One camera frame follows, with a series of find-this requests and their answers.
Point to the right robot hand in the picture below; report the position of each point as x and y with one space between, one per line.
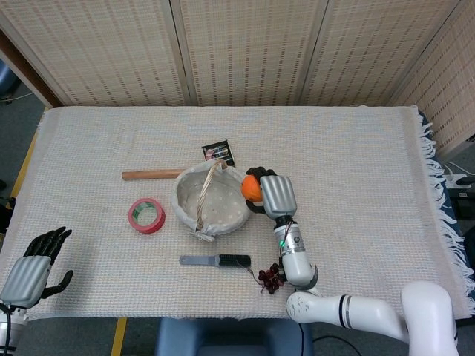
278 196

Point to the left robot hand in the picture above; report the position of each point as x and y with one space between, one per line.
27 282

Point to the orange fruit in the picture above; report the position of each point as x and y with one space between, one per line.
250 189

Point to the wicker basket with cloth liner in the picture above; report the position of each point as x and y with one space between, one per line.
211 200

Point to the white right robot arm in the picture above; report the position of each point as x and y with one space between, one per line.
334 296

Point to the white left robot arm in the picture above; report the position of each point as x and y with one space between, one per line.
7 326

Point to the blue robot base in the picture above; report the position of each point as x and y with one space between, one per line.
230 337

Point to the black battery package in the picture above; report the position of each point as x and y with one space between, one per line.
218 150

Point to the dark red grape bunch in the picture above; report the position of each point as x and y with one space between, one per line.
269 280

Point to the white woven tablecloth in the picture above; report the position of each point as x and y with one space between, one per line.
222 126

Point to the wooden rolling pin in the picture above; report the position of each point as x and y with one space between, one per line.
148 174

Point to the red tape roll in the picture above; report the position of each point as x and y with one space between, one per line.
147 216

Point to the woven folding screen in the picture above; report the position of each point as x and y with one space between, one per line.
237 52

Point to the white power strip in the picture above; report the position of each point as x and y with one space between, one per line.
454 176

